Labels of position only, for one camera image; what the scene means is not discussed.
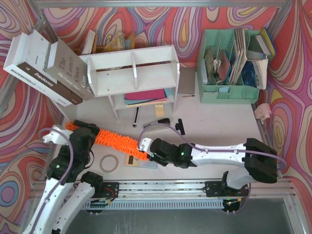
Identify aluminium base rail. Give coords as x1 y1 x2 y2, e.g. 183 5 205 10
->
31 179 295 211

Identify orange chenille duster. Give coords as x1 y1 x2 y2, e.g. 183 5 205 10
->
65 120 153 162

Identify stack of coloured paper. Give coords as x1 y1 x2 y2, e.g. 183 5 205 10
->
123 88 173 106

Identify yellow grey calculator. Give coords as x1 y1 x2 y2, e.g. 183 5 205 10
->
125 156 157 169

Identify white utility knife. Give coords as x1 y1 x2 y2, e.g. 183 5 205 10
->
132 107 140 128

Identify grey notebook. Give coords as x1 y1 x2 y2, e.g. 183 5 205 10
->
178 67 195 95

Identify books behind shelf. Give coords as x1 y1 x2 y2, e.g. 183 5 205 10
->
74 30 135 55

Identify books in organizer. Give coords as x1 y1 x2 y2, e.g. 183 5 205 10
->
198 27 276 90

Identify mint green desk organizer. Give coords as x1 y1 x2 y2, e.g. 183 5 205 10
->
196 28 259 104

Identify white wooden bookshelf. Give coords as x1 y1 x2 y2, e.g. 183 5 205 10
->
80 45 180 118

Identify grey black stapler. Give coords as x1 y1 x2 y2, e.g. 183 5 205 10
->
143 118 170 129

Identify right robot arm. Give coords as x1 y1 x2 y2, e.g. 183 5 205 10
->
142 138 278 190

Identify grey Lonely Ones book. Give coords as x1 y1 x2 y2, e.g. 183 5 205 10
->
45 39 94 100

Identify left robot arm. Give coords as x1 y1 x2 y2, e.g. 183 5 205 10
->
23 120 104 234

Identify pink piggy figurine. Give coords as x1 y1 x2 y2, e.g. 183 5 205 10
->
254 103 272 124

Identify yellow sticky note pad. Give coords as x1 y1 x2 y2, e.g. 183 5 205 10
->
155 104 165 117

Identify black T-shaped clip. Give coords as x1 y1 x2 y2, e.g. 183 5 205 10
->
175 118 185 136

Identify large white brown book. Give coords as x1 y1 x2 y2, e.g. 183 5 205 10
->
3 30 82 106

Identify roll of tape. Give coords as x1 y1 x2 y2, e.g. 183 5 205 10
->
99 155 119 173

